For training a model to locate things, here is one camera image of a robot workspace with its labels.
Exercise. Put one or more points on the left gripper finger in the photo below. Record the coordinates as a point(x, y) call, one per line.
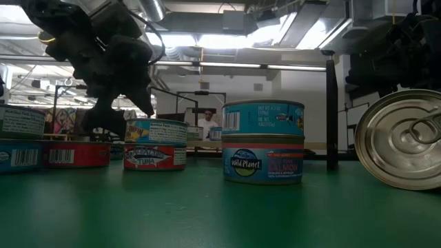
point(144, 98)
point(103, 120)

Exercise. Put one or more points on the blue label seafood can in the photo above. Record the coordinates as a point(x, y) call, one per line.
point(117, 153)
point(20, 156)

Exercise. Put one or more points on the teal yellowfin tuna can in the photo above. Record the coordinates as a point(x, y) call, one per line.
point(216, 134)
point(262, 118)
point(155, 132)

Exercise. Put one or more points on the red albacore tuna can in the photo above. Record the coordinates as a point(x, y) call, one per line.
point(155, 157)
point(86, 155)

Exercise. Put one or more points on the Wild Planet salmon can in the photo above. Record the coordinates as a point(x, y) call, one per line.
point(389, 144)
point(262, 162)

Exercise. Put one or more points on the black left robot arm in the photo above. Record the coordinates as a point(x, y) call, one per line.
point(51, 17)

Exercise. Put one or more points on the black monitor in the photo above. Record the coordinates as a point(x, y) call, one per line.
point(172, 116)

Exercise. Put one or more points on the colourful hanging cloth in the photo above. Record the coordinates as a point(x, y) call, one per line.
point(63, 120)

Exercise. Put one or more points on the ceiling tube light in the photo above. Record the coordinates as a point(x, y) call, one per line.
point(231, 65)
point(20, 57)
point(296, 67)
point(172, 63)

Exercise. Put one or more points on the person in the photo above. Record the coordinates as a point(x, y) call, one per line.
point(206, 124)

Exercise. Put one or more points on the bright ceiling light panel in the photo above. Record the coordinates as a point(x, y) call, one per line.
point(206, 40)

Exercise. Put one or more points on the slanted ceiling light panel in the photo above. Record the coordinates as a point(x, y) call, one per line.
point(268, 36)

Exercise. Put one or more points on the green table mat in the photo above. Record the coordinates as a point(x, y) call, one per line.
point(220, 220)

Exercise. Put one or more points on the black background camera frame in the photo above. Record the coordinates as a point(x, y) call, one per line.
point(201, 92)
point(80, 87)

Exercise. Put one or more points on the grey wall vent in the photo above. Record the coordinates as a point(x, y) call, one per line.
point(204, 85)
point(258, 87)

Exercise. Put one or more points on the short silver corrugated duct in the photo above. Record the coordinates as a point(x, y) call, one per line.
point(153, 10)

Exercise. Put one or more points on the dark rectangular ceiling duct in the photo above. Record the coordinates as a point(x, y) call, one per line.
point(193, 22)

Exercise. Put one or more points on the wooden shelf black metal frame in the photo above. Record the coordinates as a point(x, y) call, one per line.
point(331, 120)

